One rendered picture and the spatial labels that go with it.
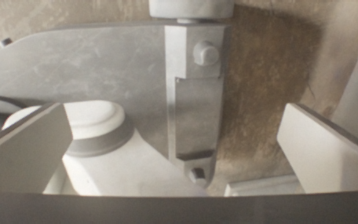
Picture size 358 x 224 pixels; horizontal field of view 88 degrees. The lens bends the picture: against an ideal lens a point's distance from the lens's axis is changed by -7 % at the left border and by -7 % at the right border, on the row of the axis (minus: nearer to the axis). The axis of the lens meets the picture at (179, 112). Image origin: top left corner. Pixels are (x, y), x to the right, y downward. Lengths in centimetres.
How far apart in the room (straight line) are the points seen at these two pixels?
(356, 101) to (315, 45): 54
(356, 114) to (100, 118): 40
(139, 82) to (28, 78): 24
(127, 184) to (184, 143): 29
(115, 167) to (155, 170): 6
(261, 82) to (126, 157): 60
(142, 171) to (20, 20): 53
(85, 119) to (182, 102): 23
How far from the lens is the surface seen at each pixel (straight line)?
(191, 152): 58
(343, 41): 100
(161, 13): 46
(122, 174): 31
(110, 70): 47
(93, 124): 35
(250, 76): 77
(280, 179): 120
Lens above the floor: 62
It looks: 59 degrees down
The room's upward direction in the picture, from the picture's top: 157 degrees clockwise
